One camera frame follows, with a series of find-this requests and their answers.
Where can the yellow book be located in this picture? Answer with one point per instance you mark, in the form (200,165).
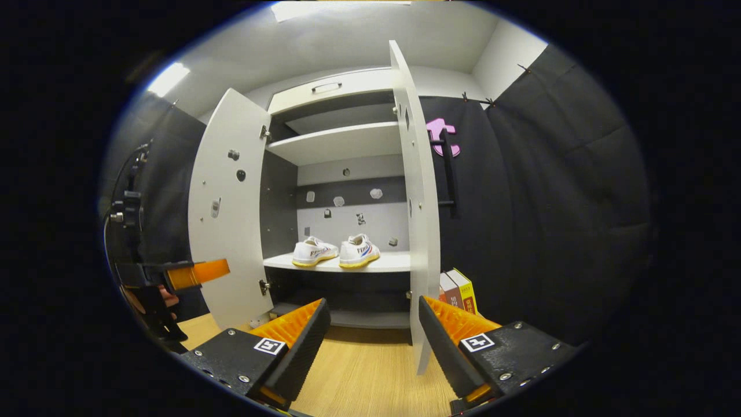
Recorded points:
(466,292)

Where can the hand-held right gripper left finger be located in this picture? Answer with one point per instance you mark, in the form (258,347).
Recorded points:
(298,359)

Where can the white lidded cup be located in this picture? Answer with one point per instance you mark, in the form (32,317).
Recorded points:
(259,322)

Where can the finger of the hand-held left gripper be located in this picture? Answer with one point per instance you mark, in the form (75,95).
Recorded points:
(202,272)

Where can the small ceiling light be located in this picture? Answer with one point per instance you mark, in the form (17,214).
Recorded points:
(168,79)

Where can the white shoe cabinet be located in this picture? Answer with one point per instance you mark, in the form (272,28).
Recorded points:
(341,142)

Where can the white canvas shoe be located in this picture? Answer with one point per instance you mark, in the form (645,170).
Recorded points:
(359,252)
(314,253)

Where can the white cabinet door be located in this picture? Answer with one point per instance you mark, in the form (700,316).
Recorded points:
(231,243)
(425,260)

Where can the white cabinet drawer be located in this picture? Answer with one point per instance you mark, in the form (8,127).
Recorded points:
(365,84)

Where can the large ceiling light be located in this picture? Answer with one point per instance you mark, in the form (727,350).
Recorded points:
(341,8)

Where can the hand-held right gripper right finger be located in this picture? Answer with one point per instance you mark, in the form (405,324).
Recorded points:
(448,359)

